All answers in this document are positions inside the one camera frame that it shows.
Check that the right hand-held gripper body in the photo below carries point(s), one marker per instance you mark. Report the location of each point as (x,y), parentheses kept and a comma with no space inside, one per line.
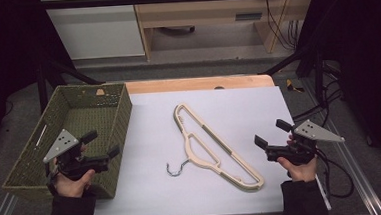
(310,132)

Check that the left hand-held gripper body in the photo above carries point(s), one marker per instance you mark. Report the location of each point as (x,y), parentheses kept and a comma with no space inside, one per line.
(62,145)

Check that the green woven basket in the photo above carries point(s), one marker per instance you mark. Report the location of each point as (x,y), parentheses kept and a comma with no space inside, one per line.
(89,120)

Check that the beige clothes hanger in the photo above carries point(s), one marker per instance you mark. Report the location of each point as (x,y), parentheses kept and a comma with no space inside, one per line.
(189,151)

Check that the person's right hand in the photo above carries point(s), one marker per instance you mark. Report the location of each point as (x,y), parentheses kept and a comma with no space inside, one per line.
(302,172)

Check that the person's left hand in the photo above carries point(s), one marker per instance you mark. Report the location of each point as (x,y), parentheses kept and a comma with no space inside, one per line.
(70,187)

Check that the white table sheet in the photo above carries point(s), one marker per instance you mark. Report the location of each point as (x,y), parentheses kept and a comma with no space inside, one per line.
(245,110)

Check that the yellow black small tool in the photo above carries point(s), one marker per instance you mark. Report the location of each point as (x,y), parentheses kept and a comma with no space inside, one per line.
(290,86)

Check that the black metal stand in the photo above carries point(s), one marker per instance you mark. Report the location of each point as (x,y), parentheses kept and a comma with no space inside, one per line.
(317,69)
(42,90)

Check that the black curtain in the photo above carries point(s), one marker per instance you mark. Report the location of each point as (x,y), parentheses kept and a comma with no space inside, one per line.
(5,65)
(369,59)

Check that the wooden table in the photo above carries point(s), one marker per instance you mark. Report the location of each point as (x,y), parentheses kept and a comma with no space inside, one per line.
(183,84)

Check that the white cabinet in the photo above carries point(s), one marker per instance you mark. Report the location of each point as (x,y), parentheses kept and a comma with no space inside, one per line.
(97,33)

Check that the light wooden desk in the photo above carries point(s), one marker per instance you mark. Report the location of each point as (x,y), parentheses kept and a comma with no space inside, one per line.
(199,11)

